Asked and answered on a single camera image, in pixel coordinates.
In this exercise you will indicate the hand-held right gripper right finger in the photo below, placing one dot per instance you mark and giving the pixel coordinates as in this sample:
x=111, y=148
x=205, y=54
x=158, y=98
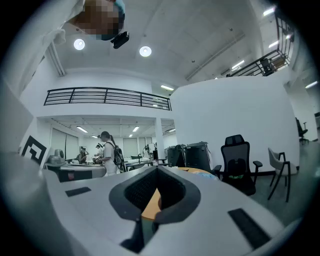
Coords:
x=190, y=200

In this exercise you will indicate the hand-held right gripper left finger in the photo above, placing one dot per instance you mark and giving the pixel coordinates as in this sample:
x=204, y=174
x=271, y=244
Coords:
x=120, y=200

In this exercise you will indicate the black equipment case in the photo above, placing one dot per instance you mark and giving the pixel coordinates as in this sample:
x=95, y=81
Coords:
x=197, y=156
x=175, y=155

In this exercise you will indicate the light blue plastic bag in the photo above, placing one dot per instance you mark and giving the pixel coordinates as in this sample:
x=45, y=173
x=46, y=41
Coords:
x=208, y=175

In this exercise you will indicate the orange table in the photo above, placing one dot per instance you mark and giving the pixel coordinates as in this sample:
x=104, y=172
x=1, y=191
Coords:
x=150, y=208

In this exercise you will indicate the white curved desk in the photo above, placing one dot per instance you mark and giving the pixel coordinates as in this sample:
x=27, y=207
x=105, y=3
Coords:
x=82, y=171

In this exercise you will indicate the black mesh office chair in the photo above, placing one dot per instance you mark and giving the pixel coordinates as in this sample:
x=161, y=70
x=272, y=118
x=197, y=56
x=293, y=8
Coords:
x=236, y=160

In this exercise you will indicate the grey desk device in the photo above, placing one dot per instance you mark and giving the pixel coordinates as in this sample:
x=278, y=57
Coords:
x=56, y=158

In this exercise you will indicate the ceiling strip light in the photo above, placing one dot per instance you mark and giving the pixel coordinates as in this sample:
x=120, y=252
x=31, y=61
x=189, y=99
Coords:
x=268, y=11
x=237, y=64
x=81, y=129
x=167, y=87
x=273, y=44

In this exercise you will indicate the white chair with black legs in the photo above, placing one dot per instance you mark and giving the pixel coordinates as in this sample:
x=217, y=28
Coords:
x=278, y=162

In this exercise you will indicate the black balcony railing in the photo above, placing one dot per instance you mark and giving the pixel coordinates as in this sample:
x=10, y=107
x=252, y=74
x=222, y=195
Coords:
x=107, y=95

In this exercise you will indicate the round ceiling lamp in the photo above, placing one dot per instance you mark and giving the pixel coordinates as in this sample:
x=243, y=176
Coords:
x=79, y=44
x=145, y=51

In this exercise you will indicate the person's white shirt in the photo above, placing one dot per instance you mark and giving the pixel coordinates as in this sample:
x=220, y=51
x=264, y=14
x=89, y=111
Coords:
x=37, y=37

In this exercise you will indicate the person's head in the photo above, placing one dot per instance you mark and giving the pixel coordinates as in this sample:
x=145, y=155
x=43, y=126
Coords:
x=100, y=17

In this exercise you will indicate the black stair railing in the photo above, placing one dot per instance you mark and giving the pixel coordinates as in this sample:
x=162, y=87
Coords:
x=282, y=27

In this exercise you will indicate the black head camera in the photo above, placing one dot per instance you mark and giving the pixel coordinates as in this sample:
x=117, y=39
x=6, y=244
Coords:
x=120, y=40

